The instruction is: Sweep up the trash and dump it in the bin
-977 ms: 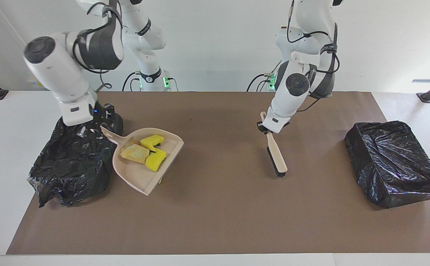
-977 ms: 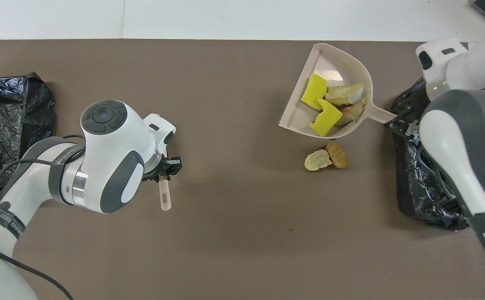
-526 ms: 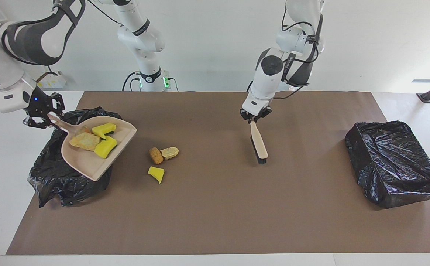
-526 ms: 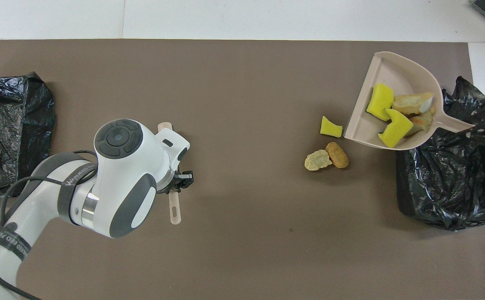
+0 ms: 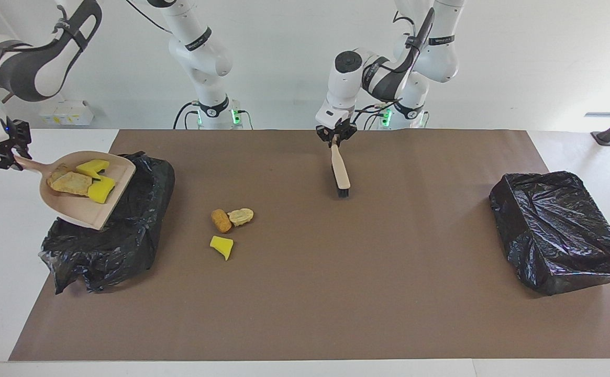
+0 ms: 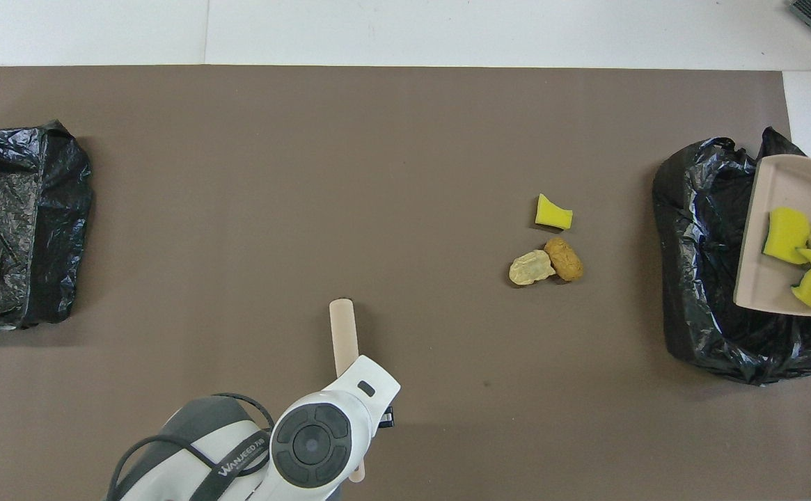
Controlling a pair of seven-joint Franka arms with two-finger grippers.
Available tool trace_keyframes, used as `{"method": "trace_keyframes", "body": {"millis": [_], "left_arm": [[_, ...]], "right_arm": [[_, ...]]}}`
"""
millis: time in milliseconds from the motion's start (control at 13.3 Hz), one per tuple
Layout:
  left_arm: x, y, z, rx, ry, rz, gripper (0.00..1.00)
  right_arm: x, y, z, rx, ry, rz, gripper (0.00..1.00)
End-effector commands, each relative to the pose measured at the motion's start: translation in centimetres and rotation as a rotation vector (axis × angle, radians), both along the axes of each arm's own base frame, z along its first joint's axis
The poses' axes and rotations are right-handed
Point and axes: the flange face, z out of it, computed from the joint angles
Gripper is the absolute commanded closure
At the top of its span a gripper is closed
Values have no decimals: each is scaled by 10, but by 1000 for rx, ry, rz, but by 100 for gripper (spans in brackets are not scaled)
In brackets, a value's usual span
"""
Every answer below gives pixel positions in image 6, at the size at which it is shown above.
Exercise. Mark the beige hand brush black bristles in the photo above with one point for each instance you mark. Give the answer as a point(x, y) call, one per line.
point(344, 334)

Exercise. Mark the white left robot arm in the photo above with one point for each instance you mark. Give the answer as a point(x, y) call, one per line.
point(321, 438)

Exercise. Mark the brown table mat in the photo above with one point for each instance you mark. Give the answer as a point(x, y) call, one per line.
point(308, 209)

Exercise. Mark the orange-brown foam chunk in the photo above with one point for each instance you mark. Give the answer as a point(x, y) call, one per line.
point(564, 259)

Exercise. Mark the black trash bag bin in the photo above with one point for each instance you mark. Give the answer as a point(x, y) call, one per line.
point(697, 278)
point(8, 229)

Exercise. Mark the beige plastic dustpan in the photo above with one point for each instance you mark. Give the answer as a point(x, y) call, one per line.
point(760, 278)

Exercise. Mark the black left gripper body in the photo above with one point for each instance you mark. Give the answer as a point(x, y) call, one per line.
point(387, 417)

